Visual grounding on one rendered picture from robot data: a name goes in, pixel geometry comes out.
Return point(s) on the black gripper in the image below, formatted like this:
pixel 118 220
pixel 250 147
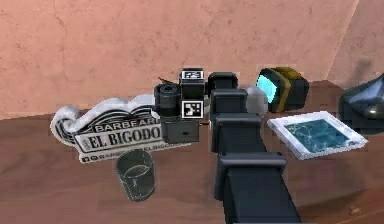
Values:
pixel 170 100

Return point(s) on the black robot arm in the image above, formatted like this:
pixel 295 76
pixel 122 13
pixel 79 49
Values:
pixel 250 186

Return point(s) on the white moustache-shaped sign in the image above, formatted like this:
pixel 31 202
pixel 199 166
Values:
pixel 110 135

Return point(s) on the clear drinking glass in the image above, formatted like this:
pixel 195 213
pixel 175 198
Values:
pixel 136 175

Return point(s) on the grey ball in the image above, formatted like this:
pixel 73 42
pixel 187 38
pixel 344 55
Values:
pixel 258 100

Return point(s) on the white framed blue picture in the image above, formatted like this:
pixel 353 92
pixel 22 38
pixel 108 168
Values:
pixel 316 134

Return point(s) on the dark glossy rounded object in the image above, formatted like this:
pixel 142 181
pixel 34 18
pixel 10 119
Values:
pixel 363 106

